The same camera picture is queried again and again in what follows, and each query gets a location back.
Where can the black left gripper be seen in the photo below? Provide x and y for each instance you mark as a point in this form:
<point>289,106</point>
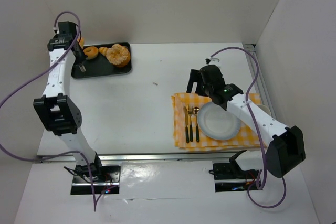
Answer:
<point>79,56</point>

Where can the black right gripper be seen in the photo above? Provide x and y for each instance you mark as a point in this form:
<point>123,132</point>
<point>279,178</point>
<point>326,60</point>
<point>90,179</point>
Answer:
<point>198,77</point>

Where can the metal tongs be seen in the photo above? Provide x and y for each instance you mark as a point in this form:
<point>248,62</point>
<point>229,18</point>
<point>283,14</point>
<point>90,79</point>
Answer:
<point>81,67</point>

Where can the striped croissant bread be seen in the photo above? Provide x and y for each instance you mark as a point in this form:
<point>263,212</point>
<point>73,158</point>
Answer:
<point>81,42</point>

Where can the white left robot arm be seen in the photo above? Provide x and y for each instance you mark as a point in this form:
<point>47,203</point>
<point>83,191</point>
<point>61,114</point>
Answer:
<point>56,110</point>

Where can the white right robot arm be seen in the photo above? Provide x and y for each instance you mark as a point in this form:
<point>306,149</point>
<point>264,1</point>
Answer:
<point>282,147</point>

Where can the small cone bread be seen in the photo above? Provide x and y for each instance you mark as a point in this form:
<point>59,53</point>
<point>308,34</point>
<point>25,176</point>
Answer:
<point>103,50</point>

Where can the large sugared round bread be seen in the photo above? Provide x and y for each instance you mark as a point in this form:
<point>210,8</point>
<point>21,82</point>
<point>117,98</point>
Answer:
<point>118,55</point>

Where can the round golden bun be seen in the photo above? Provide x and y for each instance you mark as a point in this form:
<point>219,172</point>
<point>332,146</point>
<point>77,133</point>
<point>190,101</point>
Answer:
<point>91,52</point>

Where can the black rectangular tray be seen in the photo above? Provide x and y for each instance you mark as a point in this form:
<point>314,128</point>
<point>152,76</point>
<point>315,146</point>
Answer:
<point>98,67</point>

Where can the white round plate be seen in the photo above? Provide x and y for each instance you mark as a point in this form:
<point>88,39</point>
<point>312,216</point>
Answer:
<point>217,123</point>

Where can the yellow checkered cloth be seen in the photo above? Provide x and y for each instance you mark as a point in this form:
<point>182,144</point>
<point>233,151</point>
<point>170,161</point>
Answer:
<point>246,138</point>

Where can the spoon with green handle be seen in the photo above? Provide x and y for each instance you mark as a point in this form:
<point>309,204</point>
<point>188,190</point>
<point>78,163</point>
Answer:
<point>195,112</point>

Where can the aluminium right rail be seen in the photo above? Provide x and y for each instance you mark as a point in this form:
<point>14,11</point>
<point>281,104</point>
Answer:
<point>260,84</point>

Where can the aluminium rail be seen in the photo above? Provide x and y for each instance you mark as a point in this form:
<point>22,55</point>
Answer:
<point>167,157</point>
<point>260,84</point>

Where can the aluminium front rail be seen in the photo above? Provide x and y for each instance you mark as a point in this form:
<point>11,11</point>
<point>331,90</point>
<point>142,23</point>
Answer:
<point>167,157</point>

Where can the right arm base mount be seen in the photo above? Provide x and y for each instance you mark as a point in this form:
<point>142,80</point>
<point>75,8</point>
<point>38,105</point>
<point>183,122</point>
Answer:
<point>226,179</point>

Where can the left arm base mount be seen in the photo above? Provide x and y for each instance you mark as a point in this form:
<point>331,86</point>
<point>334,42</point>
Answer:
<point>107,183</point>

